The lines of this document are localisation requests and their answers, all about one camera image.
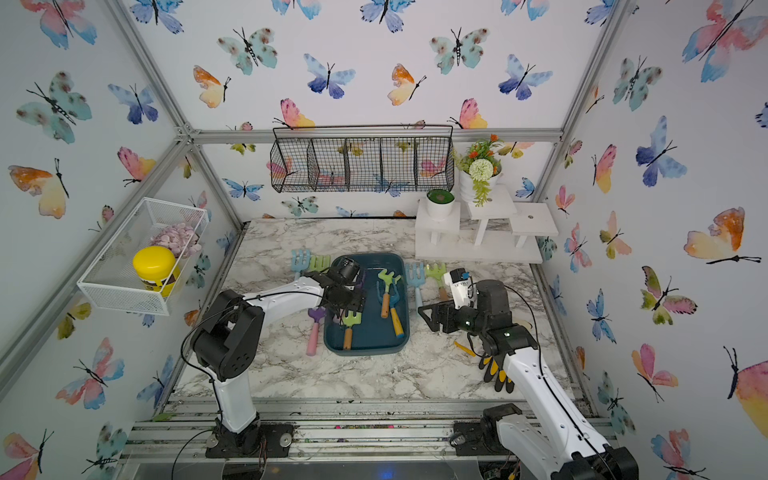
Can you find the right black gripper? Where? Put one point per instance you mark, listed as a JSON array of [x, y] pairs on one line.
[[448, 310]]

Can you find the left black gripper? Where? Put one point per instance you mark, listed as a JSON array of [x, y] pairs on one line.
[[358, 300]]

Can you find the green rake wooden handle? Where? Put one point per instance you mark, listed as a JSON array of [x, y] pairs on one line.
[[387, 280], [436, 271]]

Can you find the teal rake yellow handle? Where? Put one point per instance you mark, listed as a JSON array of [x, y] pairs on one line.
[[393, 303]]

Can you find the light blue hand rake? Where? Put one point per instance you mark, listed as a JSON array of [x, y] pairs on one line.
[[416, 278]]

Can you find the light blue fork rake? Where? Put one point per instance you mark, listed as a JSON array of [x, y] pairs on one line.
[[300, 261]]

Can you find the teal plastic storage box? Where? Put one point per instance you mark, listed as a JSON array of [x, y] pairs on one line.
[[374, 335]]

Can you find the purple fork pink handle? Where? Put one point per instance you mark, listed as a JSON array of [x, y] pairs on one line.
[[317, 314]]

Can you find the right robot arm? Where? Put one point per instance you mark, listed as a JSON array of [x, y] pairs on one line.
[[558, 442]]

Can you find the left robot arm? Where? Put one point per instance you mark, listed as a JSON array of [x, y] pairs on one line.
[[226, 341]]

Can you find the yellow black work glove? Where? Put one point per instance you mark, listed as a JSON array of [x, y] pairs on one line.
[[495, 374]]

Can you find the white tiered plant stand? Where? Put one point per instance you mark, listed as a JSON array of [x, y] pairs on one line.
[[501, 231]]

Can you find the small white pot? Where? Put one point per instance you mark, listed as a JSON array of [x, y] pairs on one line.
[[440, 204]]

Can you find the white pot with flowers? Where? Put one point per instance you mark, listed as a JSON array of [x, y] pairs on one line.
[[482, 163]]

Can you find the pink flower bunch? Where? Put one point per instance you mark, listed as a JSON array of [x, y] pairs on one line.
[[181, 239]]

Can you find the yellow lidded jar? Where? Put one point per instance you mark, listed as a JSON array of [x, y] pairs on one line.
[[157, 268]]

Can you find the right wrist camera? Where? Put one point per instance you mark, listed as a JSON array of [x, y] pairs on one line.
[[461, 286]]

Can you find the black wire wall basket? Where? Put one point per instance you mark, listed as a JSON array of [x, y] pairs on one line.
[[390, 159]]

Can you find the white mesh wall basket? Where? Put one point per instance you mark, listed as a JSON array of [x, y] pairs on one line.
[[110, 281]]

